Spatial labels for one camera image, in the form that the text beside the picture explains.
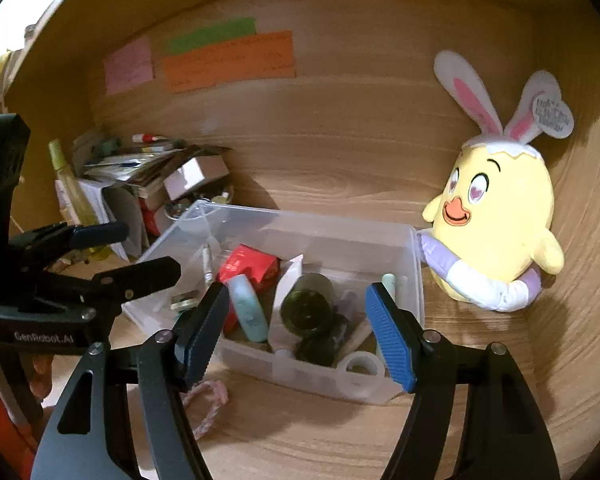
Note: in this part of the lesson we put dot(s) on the white plastic tube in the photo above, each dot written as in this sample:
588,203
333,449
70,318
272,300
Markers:
287,280

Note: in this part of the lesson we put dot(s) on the green paper note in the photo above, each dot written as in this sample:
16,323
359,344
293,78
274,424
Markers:
212,35

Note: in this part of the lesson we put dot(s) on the small white cardboard box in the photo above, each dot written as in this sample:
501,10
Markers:
195,175

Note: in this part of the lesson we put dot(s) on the mint green tube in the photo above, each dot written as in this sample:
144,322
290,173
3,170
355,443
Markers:
390,285

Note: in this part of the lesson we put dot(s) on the red carton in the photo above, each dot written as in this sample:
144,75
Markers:
151,220

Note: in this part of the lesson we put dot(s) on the red paper box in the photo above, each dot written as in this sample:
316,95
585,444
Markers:
247,264

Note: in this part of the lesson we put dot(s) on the clear plastic storage box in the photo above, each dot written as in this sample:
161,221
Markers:
310,375

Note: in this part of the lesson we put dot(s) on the orange paper note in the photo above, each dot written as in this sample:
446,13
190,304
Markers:
230,62

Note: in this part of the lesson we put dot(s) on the red and white marker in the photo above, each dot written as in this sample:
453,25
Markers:
147,138

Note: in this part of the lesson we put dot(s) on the white tape roll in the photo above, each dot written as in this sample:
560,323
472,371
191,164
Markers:
362,365

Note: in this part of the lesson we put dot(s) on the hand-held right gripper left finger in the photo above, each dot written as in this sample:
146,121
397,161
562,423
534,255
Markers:
205,335

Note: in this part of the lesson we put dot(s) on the yellow chick plush toy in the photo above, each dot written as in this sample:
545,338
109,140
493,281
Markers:
500,210

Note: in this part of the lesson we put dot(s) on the stack of papers and booklets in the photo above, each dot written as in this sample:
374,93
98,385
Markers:
130,162

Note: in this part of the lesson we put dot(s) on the pink paper note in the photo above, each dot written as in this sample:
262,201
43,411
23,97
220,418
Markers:
128,66

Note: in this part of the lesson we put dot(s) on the white bowl of trinkets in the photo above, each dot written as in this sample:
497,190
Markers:
200,205

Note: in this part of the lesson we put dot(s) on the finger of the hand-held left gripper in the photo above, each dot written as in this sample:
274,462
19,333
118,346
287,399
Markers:
100,233
140,275

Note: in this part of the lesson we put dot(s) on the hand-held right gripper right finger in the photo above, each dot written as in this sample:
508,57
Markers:
387,342

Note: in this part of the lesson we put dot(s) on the light blue tape roll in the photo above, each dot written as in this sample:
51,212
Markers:
250,310

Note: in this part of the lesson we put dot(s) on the dark green glass bottle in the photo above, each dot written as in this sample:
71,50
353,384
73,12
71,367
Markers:
307,305
327,345

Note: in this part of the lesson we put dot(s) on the green spray bottle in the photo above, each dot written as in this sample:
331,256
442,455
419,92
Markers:
72,185

